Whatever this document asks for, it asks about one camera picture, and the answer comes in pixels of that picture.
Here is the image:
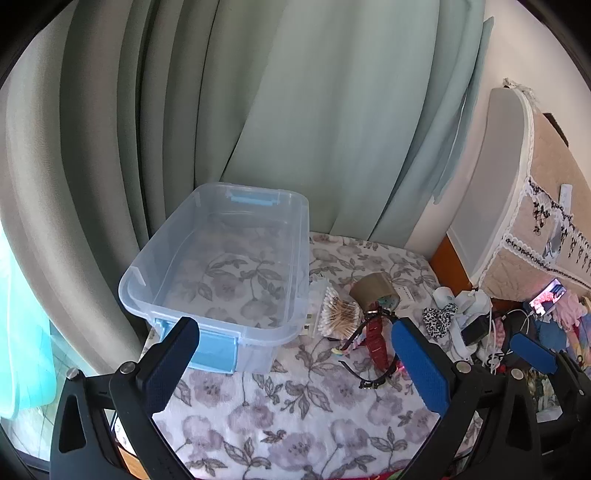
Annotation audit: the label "clear plastic storage container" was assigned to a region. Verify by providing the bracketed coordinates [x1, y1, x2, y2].
[119, 183, 311, 374]

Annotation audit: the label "grey-green curtain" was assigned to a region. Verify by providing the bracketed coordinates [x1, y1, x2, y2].
[0, 0, 491, 370]

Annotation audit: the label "red hair claw clip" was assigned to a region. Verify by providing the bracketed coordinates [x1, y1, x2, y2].
[353, 314, 398, 370]

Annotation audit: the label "phone with lit screen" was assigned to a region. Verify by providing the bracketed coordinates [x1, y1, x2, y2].
[529, 278, 570, 317]

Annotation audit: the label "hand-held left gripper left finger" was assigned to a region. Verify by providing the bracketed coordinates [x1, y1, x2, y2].
[50, 316, 200, 480]

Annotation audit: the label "orange wooden bed frame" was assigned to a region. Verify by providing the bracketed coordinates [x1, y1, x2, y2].
[431, 235, 474, 289]

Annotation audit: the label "cotton swab pack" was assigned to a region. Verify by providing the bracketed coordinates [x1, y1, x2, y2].
[302, 279, 363, 340]

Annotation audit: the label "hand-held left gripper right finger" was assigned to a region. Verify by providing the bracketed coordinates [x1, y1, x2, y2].
[392, 318, 542, 480]

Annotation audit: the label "floral bed sheet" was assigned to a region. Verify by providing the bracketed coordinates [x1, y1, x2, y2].
[115, 233, 485, 480]

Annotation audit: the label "small white box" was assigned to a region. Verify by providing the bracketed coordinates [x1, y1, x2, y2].
[392, 285, 419, 308]

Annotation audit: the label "pile of colourful clothes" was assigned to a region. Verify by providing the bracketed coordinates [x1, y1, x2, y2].
[536, 291, 591, 370]

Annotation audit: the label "teal mesh cloth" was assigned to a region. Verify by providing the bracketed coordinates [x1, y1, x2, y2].
[0, 222, 56, 418]

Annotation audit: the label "brown tape roll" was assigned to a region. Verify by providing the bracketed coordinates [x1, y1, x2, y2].
[349, 272, 400, 312]

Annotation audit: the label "pastel beaded bracelet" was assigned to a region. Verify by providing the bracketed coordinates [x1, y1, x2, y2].
[330, 339, 363, 358]

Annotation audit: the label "white cables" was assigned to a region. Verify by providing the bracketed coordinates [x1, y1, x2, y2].
[485, 314, 509, 370]

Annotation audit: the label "leopard print scrunchie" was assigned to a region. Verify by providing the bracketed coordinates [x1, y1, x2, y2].
[424, 305, 458, 337]

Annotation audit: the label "black charger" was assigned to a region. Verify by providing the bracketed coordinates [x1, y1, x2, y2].
[462, 318, 491, 347]

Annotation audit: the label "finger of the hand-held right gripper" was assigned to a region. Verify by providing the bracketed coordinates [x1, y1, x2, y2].
[509, 332, 583, 402]

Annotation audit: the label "white padded headboard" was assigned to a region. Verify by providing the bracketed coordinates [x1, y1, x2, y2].
[450, 88, 536, 287]

